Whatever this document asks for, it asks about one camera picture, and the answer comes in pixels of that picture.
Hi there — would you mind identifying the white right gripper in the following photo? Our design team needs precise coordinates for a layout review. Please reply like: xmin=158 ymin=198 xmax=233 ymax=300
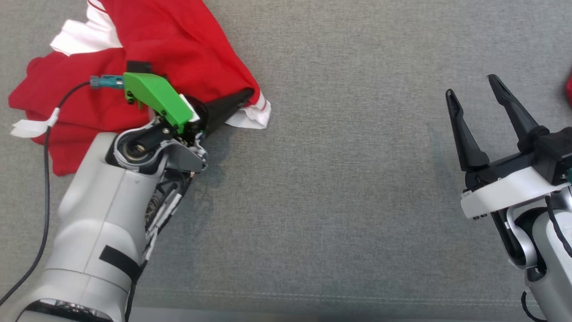
xmin=446 ymin=74 xmax=572 ymax=220

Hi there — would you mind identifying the white tape cable label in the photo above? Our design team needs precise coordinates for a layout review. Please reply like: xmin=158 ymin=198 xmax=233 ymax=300
xmin=10 ymin=107 xmax=60 ymax=138

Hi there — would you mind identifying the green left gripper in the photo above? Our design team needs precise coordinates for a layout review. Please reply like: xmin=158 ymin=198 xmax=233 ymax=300
xmin=123 ymin=72 xmax=255 ymax=137

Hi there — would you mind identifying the red white basketball jersey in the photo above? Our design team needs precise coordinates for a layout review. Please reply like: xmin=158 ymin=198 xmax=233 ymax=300
xmin=8 ymin=0 xmax=272 ymax=176

